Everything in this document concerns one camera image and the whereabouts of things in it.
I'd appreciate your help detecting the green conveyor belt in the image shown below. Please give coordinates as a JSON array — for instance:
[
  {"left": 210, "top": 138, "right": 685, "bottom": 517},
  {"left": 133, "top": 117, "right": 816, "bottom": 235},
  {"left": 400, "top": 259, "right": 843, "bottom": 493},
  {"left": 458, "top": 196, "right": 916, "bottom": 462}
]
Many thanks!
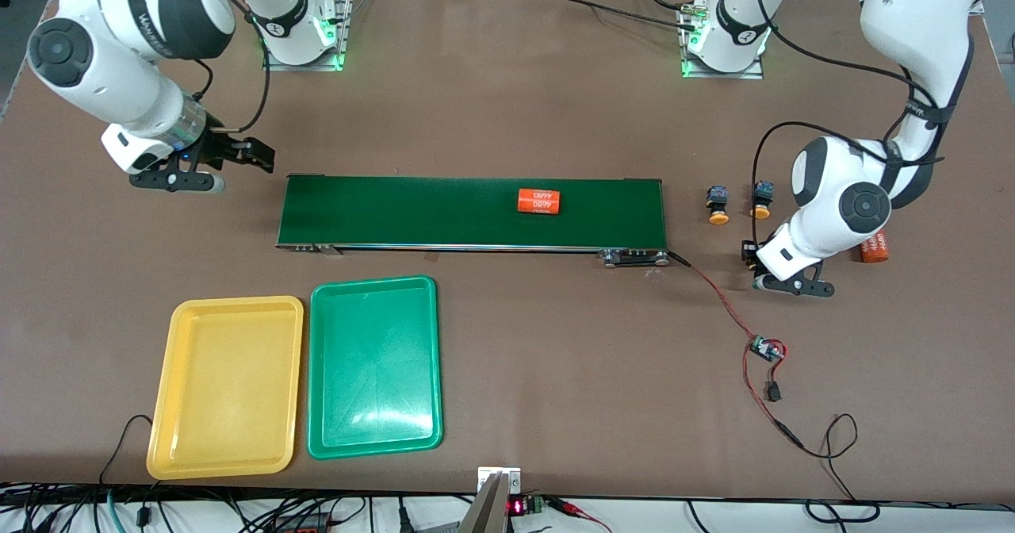
[{"left": 274, "top": 174, "right": 671, "bottom": 268}]

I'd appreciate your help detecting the yellow plastic tray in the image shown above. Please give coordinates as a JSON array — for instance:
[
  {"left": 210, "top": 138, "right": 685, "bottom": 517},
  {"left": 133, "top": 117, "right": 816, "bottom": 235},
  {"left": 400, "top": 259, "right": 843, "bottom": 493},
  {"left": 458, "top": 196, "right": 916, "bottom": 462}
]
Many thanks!
[{"left": 146, "top": 295, "right": 305, "bottom": 481}]

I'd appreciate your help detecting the green plastic tray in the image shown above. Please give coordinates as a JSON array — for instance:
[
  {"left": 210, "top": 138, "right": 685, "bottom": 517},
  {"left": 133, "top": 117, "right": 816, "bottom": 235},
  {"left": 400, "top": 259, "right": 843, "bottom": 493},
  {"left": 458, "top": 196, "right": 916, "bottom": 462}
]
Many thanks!
[{"left": 307, "top": 275, "right": 444, "bottom": 461}]

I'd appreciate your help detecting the red clip lead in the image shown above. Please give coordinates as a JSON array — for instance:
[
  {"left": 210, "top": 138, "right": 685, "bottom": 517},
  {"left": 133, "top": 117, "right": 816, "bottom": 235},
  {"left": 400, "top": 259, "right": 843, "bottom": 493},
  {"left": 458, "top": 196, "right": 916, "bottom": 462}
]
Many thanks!
[{"left": 547, "top": 498, "right": 613, "bottom": 533}]

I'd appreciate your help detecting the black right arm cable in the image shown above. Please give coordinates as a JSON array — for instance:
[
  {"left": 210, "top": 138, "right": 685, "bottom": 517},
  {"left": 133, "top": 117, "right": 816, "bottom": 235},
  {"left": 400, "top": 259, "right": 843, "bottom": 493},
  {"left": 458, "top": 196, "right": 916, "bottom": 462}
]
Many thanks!
[{"left": 131, "top": 0, "right": 272, "bottom": 134}]

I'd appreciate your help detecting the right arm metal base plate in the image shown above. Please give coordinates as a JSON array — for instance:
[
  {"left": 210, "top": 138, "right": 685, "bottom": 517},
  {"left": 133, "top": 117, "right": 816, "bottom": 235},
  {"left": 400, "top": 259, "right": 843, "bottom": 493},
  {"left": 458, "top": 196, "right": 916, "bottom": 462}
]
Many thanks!
[{"left": 262, "top": 0, "right": 355, "bottom": 72}]

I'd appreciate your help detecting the thin black table cable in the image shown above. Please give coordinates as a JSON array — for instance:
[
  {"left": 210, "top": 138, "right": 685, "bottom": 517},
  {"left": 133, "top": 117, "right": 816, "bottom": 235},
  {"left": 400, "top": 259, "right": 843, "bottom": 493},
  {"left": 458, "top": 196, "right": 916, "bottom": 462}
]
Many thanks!
[{"left": 99, "top": 414, "right": 155, "bottom": 486}]

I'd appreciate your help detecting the black cable to arm base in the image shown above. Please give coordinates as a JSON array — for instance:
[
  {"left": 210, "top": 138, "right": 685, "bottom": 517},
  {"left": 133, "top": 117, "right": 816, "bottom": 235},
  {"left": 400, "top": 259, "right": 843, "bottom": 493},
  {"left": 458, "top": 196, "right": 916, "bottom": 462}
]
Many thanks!
[{"left": 539, "top": 0, "right": 699, "bottom": 30}]

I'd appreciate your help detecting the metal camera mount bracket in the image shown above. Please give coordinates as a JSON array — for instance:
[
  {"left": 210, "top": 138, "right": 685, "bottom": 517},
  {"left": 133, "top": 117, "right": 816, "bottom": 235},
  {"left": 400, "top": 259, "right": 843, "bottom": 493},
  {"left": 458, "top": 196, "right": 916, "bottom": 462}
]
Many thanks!
[{"left": 458, "top": 466, "right": 523, "bottom": 533}]

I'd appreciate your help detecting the red and black wire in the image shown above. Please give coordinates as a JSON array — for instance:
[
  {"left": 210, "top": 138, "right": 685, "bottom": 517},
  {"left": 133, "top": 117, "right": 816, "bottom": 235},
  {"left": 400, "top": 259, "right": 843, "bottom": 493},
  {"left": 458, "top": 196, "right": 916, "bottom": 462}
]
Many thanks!
[{"left": 668, "top": 251, "right": 806, "bottom": 451}]

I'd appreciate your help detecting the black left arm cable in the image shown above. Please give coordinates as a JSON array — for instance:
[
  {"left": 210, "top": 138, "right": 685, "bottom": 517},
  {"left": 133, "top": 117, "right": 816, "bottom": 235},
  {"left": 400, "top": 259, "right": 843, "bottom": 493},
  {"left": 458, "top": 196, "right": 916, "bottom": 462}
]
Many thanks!
[{"left": 749, "top": 0, "right": 948, "bottom": 248}]

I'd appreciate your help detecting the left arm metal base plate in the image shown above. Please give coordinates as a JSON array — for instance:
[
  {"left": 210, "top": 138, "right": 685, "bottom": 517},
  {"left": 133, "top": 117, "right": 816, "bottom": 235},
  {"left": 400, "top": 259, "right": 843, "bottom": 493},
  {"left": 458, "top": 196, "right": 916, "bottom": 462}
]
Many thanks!
[{"left": 680, "top": 0, "right": 766, "bottom": 80}]

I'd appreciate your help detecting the looped black power cable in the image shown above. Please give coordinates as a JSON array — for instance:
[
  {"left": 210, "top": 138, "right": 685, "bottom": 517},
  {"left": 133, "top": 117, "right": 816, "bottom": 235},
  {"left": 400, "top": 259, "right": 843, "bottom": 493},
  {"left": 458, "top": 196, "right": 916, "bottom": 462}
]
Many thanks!
[{"left": 799, "top": 413, "right": 881, "bottom": 523}]

